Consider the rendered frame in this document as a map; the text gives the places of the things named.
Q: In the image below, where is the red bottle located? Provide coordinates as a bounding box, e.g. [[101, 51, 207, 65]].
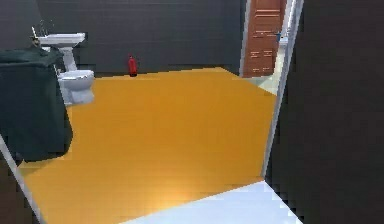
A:
[[127, 54, 139, 78]]

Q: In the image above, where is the brown panelled door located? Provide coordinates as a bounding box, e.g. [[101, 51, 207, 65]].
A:
[[242, 0, 288, 79]]

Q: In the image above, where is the white toilet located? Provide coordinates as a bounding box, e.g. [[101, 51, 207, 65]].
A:
[[55, 68, 96, 106]]

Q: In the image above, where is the dark green bin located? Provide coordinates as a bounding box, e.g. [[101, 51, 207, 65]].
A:
[[0, 47, 74, 163]]

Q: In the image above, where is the white pedestal sink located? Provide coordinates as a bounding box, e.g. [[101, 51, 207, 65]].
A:
[[31, 26, 86, 72]]

